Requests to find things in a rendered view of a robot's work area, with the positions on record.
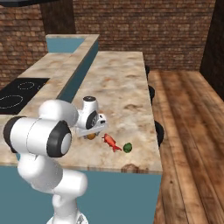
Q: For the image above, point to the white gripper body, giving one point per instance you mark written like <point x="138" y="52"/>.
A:
<point x="92" y="129"/>

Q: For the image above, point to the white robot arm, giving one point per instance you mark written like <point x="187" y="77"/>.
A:
<point x="38" y="137"/>

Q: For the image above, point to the orange mango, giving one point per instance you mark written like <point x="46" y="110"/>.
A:
<point x="91" y="136"/>

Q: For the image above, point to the red fish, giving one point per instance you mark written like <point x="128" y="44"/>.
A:
<point x="110" y="141"/>

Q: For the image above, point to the green avocado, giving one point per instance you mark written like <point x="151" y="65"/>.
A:
<point x="127" y="148"/>

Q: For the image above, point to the teal island counter cabinet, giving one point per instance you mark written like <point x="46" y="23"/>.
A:
<point x="116" y="198"/>

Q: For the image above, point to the black round stool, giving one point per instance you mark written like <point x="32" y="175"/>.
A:
<point x="151" y="93"/>
<point x="147" y="69"/>
<point x="159" y="133"/>

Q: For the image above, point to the black hob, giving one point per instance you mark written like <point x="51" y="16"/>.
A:
<point x="17" y="94"/>

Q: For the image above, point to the dark wooden tall cupboard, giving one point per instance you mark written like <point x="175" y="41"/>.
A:
<point x="58" y="16"/>
<point x="214" y="49"/>

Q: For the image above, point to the dark range hood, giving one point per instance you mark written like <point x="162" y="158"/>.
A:
<point x="20" y="2"/>

